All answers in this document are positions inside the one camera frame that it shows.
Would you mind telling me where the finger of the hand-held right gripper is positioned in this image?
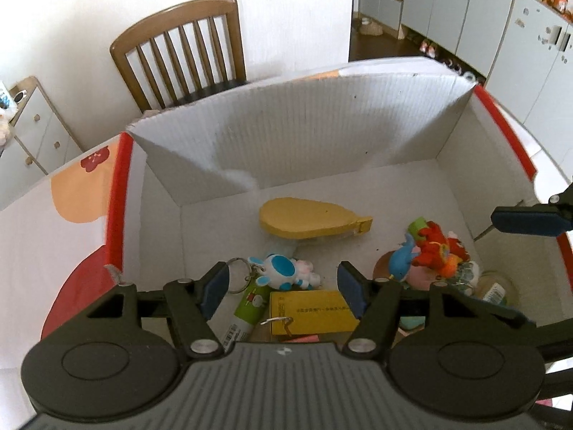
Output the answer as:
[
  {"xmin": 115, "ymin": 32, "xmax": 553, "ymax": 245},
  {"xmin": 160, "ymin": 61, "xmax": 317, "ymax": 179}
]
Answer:
[
  {"xmin": 491, "ymin": 183, "xmax": 573, "ymax": 237},
  {"xmin": 487, "ymin": 304, "xmax": 537, "ymax": 327}
]

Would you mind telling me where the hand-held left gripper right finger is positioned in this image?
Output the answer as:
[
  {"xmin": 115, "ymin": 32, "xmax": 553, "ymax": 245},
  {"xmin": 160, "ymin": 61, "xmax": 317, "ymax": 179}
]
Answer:
[{"xmin": 337, "ymin": 261, "xmax": 493, "ymax": 361}]

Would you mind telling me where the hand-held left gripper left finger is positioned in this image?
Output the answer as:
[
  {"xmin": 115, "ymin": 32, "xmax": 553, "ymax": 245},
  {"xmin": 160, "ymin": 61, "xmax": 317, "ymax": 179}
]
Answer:
[{"xmin": 85, "ymin": 261, "xmax": 231, "ymax": 359}]

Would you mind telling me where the jar with green lid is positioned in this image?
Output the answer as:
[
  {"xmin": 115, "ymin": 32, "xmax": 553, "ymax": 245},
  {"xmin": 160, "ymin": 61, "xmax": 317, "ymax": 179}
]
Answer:
[{"xmin": 472, "ymin": 270, "xmax": 520, "ymax": 307}]

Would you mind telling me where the green white tube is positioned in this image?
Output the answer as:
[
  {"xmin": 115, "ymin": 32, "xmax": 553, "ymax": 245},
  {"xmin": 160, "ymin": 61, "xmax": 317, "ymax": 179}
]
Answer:
[{"xmin": 223, "ymin": 278, "xmax": 269, "ymax": 352}]

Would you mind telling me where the yellow card pack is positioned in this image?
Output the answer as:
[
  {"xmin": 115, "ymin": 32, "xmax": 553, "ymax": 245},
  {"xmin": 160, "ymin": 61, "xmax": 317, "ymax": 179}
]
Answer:
[{"xmin": 270, "ymin": 289, "xmax": 361, "ymax": 336}]

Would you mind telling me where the blue dolphin toy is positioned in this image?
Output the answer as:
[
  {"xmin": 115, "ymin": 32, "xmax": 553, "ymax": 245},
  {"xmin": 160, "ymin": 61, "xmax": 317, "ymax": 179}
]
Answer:
[{"xmin": 389, "ymin": 232, "xmax": 422, "ymax": 283}]

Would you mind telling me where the blue white keychain toy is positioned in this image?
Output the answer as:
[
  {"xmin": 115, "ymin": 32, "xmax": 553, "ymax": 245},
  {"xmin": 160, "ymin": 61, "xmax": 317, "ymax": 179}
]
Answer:
[{"xmin": 247, "ymin": 253, "xmax": 298, "ymax": 291}]

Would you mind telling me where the red plush toy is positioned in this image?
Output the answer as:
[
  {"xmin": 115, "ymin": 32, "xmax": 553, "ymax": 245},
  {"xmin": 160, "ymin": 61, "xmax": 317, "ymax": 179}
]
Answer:
[{"xmin": 414, "ymin": 220, "xmax": 471, "ymax": 278}]

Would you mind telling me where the red cardboard box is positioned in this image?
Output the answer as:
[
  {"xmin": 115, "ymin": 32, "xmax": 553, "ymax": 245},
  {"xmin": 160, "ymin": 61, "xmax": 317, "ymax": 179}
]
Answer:
[{"xmin": 105, "ymin": 69, "xmax": 573, "ymax": 354}]

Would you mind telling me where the large white sticker cabinet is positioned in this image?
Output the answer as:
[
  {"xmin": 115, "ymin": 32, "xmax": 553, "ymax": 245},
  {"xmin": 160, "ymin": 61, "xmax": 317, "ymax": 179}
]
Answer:
[{"xmin": 486, "ymin": 0, "xmax": 573, "ymax": 180}]

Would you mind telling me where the white lower cabinet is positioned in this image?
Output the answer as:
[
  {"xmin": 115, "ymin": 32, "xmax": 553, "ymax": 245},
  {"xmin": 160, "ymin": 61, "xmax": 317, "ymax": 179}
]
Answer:
[{"xmin": 400, "ymin": 0, "xmax": 515, "ymax": 79}]

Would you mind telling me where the white drawer cabinet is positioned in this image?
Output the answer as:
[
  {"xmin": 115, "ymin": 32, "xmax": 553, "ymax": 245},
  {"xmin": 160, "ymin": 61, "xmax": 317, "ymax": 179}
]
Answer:
[{"xmin": 0, "ymin": 76, "xmax": 86, "ymax": 209}]

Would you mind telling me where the white shoe bench cabinet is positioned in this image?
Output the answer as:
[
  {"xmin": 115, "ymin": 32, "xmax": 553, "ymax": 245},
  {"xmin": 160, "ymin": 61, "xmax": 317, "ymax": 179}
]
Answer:
[{"xmin": 358, "ymin": 0, "xmax": 406, "ymax": 39}]

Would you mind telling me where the dark wooden chair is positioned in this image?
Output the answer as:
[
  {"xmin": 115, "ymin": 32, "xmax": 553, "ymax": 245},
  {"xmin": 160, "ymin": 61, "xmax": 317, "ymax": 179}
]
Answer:
[{"xmin": 110, "ymin": 0, "xmax": 251, "ymax": 115}]

